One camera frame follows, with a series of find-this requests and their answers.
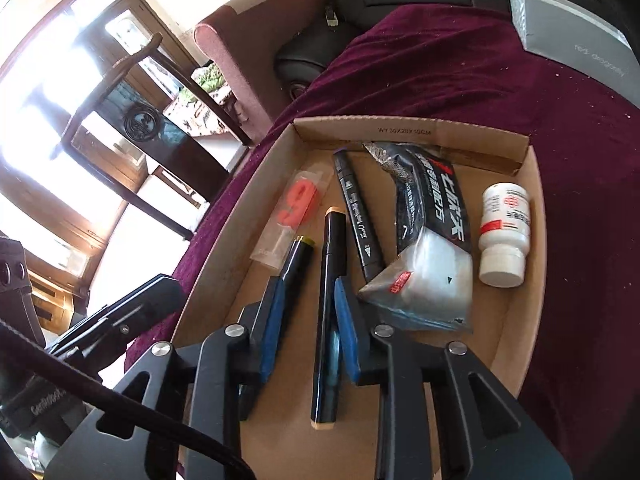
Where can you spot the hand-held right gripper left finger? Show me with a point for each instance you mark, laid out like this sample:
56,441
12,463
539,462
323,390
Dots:
270,320

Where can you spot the burgundy armchair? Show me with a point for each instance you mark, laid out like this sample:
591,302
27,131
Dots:
250,35

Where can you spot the small white medicine bottle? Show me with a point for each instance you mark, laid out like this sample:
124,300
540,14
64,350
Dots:
502,240

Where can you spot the cardboard box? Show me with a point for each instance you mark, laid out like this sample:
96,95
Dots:
500,320

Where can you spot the dark wooden chair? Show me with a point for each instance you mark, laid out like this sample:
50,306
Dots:
150,140

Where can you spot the black snack packet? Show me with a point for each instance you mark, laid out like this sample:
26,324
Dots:
435,200

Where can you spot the leaf print box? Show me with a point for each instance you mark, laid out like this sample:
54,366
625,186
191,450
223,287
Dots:
200,105

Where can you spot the wooden glass door cabinet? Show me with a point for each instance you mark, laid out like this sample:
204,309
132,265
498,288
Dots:
60,200

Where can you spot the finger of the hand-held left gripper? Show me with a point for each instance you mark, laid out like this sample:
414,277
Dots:
135,310

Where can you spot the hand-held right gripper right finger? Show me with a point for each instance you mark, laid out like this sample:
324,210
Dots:
350,330

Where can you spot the black marker tan caps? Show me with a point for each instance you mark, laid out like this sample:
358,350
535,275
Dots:
327,270

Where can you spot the red number candle packet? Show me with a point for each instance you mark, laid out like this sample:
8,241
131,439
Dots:
300,200

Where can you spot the black marker olive cap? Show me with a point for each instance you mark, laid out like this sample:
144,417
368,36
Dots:
299,260

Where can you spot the black marker white lettering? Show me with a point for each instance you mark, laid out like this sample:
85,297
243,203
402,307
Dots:
357,215

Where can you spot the grey shoe box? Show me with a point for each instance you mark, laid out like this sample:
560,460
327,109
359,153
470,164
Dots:
565,30

